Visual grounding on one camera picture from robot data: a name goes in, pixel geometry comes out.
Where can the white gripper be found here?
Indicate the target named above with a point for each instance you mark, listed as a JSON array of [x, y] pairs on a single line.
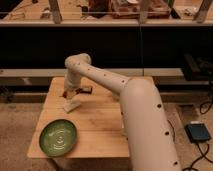
[[70, 89]]

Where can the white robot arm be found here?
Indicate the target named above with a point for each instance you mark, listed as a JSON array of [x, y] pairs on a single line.
[[150, 141]]

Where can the white sponge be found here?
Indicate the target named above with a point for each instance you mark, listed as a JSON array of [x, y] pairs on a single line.
[[71, 105]]

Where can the brown rectangular block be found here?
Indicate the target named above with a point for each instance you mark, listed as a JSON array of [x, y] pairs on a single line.
[[84, 90]]

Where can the wooden table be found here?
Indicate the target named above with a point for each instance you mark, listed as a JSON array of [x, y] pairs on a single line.
[[97, 119]]

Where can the green plate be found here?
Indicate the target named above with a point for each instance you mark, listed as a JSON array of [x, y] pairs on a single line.
[[58, 138]]

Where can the wooden shelf with clutter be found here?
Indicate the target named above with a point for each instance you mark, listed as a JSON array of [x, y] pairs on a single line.
[[107, 12]]

